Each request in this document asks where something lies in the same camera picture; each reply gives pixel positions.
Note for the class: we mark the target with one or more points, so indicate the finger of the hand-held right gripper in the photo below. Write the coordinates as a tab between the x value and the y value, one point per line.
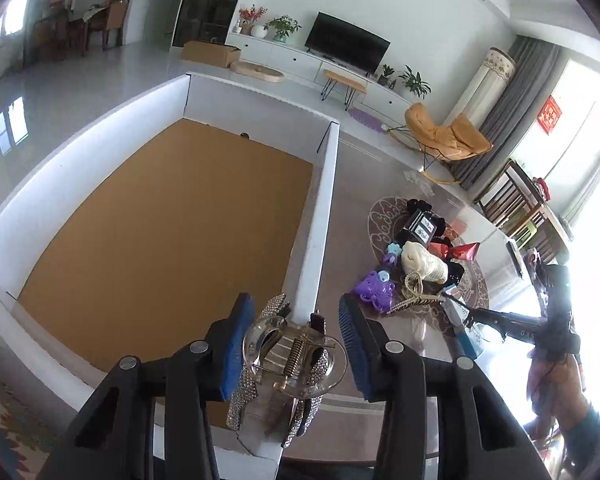
510	322

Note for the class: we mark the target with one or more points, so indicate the black box with white labels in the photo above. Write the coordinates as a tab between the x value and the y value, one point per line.
420	227

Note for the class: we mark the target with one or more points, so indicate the red foil packet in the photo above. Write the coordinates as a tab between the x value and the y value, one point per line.
462	251

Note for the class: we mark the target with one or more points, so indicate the pink small packet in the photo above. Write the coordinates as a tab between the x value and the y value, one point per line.
458	227

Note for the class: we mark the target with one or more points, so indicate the wooden bench with black legs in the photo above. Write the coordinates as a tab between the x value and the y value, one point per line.
345	81

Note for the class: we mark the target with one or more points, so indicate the white standing air conditioner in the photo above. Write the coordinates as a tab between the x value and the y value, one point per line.
485	85

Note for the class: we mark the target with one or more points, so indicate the purple floor mat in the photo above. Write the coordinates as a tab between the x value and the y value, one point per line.
365	120

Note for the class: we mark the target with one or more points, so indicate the beige pet bed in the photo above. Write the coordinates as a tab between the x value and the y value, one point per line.
257	71

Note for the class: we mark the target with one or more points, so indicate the blue small box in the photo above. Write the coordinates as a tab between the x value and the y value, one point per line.
462	332

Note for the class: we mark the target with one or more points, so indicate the black flat television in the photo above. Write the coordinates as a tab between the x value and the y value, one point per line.
347	42

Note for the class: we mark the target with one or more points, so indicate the red wall hanging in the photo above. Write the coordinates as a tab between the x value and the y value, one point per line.
551	116

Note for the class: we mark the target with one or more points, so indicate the green potted plant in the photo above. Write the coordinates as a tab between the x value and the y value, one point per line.
282	27

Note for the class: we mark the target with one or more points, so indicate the orange lounge chair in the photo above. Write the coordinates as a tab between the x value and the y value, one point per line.
437	132

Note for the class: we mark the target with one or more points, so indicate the white box with cork bottom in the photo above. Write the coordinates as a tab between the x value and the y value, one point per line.
155	235

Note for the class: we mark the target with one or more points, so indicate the grey curtain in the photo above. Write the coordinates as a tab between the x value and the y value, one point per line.
520	100

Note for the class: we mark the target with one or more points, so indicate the black velvet scrunchie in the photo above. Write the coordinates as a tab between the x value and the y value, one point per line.
420	206

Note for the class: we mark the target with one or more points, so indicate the leafy potted plant white pot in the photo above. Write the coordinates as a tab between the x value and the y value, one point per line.
415	82

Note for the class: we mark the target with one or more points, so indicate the white television cabinet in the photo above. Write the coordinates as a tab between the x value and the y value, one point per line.
290	55

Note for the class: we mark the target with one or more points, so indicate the small potted plant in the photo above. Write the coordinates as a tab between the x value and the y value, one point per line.
386	74

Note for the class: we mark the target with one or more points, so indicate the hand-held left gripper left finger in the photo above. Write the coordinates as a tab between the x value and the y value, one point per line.
235	355

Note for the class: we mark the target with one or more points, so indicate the dark glass display cabinet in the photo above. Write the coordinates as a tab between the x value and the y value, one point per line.
210	0

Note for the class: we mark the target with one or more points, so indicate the dark wooden slatted chair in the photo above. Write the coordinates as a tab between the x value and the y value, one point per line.
515	200

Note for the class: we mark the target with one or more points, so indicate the wooden dining chair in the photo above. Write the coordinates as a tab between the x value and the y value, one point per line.
115	20

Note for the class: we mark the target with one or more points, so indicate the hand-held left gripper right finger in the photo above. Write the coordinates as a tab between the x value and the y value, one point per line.
352	345

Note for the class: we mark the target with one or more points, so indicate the person's right forearm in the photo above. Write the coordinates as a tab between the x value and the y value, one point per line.
565	410

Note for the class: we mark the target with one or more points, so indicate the cardboard box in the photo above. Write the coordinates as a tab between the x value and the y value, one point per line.
210	52

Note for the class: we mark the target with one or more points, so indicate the black beaded cloth pouch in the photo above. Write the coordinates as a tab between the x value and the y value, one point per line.
454	271

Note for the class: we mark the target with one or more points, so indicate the clear plastic bag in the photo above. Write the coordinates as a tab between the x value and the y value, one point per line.
416	182

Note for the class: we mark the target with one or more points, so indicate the cream knitted pouch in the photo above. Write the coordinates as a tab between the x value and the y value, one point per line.
422	260

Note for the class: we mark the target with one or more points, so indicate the purple toy wand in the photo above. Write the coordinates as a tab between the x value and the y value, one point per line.
375	292

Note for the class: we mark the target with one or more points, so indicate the rhinestone clear hair clip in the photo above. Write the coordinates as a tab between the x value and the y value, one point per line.
290	355

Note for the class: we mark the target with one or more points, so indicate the gold pearl hair clip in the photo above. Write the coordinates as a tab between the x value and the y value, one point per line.
415	292

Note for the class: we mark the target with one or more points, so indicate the red flower bouquet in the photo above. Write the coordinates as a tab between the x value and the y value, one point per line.
252	14

